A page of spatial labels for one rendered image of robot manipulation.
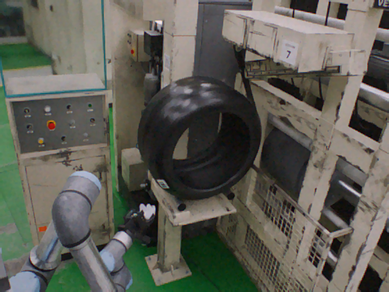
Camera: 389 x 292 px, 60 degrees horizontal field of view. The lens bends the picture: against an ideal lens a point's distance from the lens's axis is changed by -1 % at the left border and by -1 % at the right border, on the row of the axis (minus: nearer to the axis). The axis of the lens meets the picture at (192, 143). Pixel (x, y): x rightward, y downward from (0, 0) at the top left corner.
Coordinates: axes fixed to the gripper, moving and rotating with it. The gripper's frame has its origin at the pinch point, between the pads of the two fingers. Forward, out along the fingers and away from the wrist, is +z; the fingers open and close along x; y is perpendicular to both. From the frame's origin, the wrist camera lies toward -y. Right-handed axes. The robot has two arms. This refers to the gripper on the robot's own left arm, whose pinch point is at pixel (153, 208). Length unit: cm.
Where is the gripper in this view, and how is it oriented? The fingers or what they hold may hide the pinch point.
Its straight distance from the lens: 154.4
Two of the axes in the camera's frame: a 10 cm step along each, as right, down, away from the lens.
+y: -3.1, -8.6, -4.0
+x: -8.5, 0.6, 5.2
